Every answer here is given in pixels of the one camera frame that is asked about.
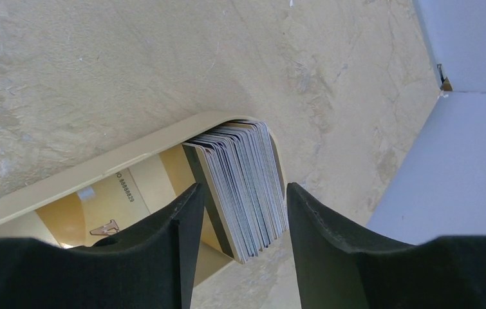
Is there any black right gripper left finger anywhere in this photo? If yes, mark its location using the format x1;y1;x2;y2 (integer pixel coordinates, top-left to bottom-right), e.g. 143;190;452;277
0;183;205;308

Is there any beige oval card tray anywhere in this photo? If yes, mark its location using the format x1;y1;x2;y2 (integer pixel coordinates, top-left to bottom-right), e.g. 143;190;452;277
0;111;288;287

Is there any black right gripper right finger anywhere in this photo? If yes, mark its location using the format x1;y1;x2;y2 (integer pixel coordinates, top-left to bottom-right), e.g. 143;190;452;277
286;183;486;308

